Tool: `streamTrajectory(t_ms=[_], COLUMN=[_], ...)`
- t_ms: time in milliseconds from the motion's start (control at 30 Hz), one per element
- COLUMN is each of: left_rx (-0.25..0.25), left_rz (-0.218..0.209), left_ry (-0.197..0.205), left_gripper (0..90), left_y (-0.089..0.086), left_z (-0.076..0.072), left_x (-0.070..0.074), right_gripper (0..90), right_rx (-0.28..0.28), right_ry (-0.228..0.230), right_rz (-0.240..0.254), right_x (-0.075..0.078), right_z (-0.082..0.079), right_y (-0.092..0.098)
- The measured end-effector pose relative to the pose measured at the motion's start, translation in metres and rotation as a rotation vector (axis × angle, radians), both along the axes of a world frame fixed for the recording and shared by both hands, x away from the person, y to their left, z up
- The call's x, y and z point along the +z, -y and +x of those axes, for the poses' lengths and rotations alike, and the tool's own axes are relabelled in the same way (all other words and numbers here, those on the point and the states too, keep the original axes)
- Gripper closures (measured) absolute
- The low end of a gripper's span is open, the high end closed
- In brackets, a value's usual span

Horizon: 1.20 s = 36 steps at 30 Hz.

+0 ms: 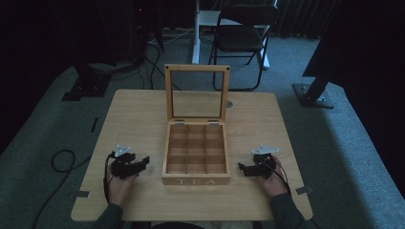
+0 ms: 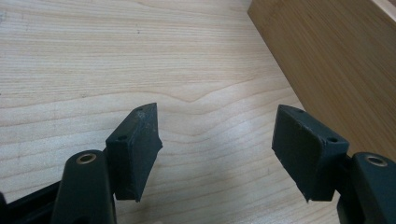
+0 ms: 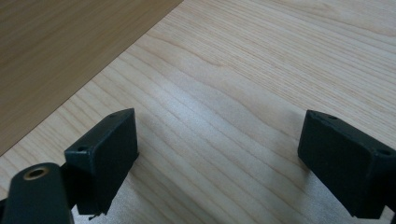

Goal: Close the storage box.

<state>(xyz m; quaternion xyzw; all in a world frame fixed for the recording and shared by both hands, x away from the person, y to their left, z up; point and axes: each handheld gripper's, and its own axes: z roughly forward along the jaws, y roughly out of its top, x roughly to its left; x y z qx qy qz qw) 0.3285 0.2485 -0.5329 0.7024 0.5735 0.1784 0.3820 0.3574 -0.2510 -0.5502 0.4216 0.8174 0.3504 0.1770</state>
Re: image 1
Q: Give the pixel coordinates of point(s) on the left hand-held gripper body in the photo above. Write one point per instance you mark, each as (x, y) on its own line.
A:
(122, 160)

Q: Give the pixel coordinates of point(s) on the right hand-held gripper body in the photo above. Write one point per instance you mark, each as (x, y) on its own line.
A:
(264, 162)

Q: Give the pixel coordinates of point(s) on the wooden tea box with lid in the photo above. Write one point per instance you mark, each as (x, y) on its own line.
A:
(196, 149)

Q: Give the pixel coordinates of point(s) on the person's right hand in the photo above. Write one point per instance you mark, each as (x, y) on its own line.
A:
(273, 184)

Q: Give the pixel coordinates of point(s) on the person's left hand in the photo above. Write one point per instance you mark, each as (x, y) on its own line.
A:
(119, 191)

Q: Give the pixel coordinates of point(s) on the black tape strip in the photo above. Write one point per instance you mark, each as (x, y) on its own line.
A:
(94, 124)

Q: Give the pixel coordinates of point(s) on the grey tape strip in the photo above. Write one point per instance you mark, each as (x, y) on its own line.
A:
(304, 190)
(83, 194)

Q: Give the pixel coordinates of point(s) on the small round metal disc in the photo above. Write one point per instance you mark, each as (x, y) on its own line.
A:
(229, 104)

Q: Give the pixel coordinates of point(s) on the black stand with flat base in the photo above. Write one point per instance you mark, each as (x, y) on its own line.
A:
(87, 86)

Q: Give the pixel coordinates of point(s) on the black slanted stand with base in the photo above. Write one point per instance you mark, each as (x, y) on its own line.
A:
(315, 92)

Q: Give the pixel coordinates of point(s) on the black folding chair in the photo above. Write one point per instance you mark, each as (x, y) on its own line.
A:
(240, 35)

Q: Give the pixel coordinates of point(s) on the dark curtain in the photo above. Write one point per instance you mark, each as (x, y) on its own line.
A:
(299, 16)

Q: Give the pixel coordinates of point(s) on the white desk frame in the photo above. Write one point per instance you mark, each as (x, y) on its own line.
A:
(196, 38)

